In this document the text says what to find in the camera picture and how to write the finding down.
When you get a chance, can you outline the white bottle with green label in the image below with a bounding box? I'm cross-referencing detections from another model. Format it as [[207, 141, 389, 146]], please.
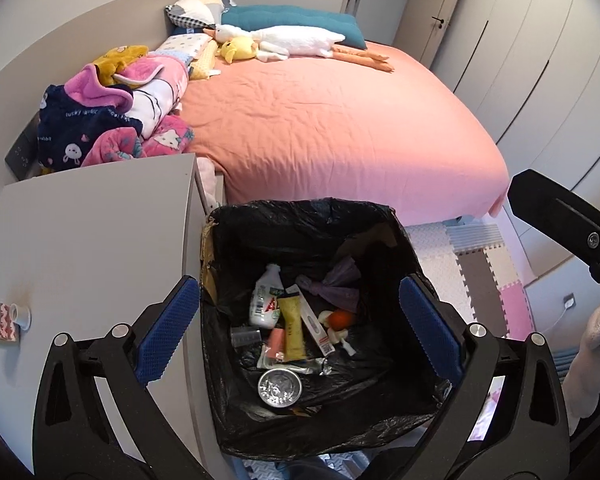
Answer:
[[249, 263, 283, 329]]

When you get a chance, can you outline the pink purple fleece blanket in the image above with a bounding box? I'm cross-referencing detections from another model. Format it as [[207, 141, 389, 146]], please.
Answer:
[[64, 62, 133, 116]]

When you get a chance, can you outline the teal cushion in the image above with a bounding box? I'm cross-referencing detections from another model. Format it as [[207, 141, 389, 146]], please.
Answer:
[[220, 5, 368, 51]]

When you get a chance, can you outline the purple knotted plastic bag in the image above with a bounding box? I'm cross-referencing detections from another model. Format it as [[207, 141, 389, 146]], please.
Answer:
[[296, 256, 363, 311]]

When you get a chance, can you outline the trash bin with black bag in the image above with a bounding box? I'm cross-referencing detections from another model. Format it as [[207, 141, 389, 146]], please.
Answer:
[[200, 199, 453, 461]]

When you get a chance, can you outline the grey bedside table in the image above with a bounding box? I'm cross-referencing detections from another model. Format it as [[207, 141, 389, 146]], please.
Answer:
[[0, 152, 225, 480]]

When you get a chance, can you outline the bed with orange sheet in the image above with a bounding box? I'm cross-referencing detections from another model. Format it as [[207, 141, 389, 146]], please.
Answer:
[[177, 42, 511, 221]]

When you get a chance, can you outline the red white wrapper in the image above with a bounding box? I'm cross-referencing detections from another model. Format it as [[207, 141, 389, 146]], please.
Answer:
[[0, 301, 21, 343]]

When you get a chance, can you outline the small pink packet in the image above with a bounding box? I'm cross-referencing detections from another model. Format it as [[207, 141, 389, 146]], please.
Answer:
[[266, 329, 285, 361]]

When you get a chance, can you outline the white patterned pillow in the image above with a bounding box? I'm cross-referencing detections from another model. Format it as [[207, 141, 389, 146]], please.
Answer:
[[155, 32, 215, 66]]

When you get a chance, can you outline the white goose plush toy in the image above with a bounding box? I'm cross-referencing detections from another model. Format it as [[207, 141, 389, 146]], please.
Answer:
[[203, 24, 395, 73]]

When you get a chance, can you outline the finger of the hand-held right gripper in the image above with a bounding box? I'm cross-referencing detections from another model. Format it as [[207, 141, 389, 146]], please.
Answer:
[[510, 169, 600, 291]]

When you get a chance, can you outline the pink white cartoon blanket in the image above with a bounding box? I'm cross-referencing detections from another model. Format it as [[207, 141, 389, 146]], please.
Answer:
[[112, 54, 191, 138]]

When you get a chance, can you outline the yellow plush blanket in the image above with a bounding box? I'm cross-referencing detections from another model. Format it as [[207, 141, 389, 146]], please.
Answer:
[[90, 45, 149, 86]]

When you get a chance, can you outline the long yellow pillow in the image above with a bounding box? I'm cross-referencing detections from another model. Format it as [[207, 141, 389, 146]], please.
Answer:
[[189, 40, 221, 81]]

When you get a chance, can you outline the black bedside control panel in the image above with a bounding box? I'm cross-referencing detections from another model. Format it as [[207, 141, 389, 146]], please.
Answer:
[[4, 112, 43, 181]]

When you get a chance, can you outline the round foil cup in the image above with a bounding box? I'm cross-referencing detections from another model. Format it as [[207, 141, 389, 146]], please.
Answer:
[[257, 367, 301, 409]]

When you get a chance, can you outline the yellow tube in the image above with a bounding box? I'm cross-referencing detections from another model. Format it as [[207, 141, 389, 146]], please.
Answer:
[[278, 296, 307, 361]]

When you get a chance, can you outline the pink patterned blanket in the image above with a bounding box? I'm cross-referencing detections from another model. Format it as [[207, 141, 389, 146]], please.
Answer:
[[82, 115, 195, 168]]

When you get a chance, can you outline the white toothpaste box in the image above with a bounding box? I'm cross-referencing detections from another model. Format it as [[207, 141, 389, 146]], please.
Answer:
[[286, 284, 337, 358]]

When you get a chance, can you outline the multicolour foam puzzle mat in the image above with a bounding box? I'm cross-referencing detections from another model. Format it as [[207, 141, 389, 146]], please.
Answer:
[[405, 220, 536, 341]]

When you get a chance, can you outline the person's right hand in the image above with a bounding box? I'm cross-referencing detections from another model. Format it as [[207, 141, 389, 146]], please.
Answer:
[[564, 302, 600, 423]]

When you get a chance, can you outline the crumpled foil wrapper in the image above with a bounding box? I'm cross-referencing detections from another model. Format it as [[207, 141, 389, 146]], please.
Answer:
[[256, 355, 331, 377]]

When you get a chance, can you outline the yellow duck plush toy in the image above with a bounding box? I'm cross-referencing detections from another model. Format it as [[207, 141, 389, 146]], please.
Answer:
[[216, 36, 258, 64]]

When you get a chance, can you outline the clear plastic measuring cup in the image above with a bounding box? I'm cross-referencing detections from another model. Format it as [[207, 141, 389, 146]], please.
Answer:
[[230, 326, 263, 348]]

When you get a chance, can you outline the white wardrobe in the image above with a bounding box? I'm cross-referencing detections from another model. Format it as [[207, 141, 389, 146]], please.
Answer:
[[430, 0, 600, 281]]

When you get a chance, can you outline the grey room door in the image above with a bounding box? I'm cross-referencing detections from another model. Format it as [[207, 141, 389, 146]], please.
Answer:
[[350, 0, 415, 43]]

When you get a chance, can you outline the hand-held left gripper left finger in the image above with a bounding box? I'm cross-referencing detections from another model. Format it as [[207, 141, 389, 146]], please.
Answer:
[[32, 275, 215, 480]]

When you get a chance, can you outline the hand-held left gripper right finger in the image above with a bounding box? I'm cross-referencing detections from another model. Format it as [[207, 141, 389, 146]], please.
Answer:
[[399, 274, 573, 480]]

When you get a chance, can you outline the patchwork pillow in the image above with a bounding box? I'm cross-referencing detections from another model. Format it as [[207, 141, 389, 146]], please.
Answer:
[[165, 0, 238, 29]]

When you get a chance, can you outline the navy printed blanket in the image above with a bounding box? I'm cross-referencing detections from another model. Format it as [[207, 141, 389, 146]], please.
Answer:
[[37, 84, 144, 172]]

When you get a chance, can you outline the white charger with cable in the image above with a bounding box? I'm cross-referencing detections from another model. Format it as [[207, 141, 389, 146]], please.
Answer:
[[527, 294, 578, 333]]

